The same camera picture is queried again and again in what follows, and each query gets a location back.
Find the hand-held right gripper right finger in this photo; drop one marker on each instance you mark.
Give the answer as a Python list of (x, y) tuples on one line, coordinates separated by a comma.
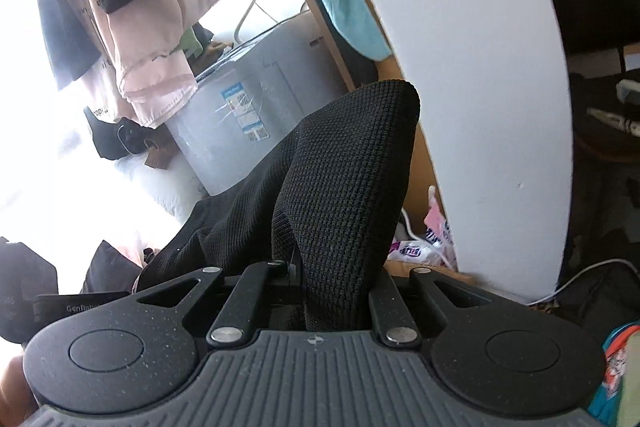
[(395, 312)]

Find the pink white snack packet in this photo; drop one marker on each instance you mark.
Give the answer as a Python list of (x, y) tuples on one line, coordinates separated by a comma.
[(425, 247)]

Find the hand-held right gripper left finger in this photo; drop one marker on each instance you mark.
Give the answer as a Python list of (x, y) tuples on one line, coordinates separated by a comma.
[(287, 294)]

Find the black pants with patterned lining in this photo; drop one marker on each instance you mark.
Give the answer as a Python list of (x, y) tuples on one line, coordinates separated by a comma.
[(340, 182)]

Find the pink hanging garment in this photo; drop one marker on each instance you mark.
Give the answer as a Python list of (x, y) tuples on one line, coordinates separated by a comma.
[(155, 72)]

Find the black chair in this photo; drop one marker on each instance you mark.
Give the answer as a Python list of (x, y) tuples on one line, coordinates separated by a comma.
[(585, 7)]

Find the colourful printed bag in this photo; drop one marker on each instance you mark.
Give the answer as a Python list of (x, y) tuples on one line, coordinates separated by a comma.
[(617, 367)]

